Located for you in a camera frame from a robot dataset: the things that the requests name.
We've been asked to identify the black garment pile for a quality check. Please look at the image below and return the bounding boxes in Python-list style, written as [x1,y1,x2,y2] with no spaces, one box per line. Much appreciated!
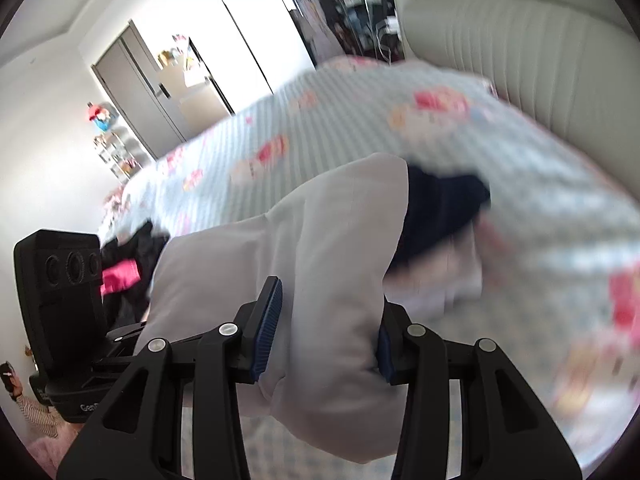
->
[100,220,170,330]

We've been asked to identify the white folded clothes stack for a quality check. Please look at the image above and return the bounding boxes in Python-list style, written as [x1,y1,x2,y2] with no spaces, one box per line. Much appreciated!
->
[383,226,483,323]

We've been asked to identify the blue checkered cartoon blanket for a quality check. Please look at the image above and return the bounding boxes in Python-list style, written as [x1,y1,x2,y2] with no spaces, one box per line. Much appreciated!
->
[99,58,639,477]

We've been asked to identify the white shelf with trinkets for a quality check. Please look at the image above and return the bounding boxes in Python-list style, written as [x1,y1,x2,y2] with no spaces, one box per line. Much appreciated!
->
[93,130,142,182]

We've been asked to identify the white wardrobe door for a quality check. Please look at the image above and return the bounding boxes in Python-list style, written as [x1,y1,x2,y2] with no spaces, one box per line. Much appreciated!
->
[92,22,233,159]

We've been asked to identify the light grey navy-trimmed t-shirt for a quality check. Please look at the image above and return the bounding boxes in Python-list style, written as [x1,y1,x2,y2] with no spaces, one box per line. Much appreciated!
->
[140,154,408,463]

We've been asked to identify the navy folded garment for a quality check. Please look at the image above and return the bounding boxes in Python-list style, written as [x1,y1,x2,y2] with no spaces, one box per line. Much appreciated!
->
[388,165,490,272]

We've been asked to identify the pink garment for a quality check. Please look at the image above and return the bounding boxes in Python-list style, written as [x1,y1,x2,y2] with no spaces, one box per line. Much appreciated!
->
[100,259,141,296]

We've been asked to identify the dark clothes rack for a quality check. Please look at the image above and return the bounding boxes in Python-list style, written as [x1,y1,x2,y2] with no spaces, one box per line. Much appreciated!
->
[283,0,404,65]

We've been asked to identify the grey padded headboard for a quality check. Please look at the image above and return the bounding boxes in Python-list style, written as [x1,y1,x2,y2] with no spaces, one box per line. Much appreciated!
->
[395,0,639,194]

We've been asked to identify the red blue plush toy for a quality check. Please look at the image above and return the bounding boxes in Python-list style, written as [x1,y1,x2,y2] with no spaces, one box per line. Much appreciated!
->
[87,102,119,132]

